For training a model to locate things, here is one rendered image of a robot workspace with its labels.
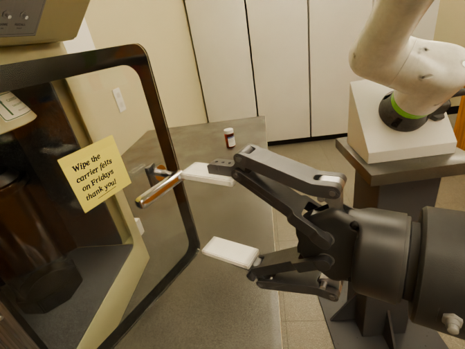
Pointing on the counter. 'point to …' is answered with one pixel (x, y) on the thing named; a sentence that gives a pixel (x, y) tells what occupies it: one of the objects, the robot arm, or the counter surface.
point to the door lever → (172, 179)
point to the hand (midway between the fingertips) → (211, 212)
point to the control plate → (16, 25)
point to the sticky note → (95, 172)
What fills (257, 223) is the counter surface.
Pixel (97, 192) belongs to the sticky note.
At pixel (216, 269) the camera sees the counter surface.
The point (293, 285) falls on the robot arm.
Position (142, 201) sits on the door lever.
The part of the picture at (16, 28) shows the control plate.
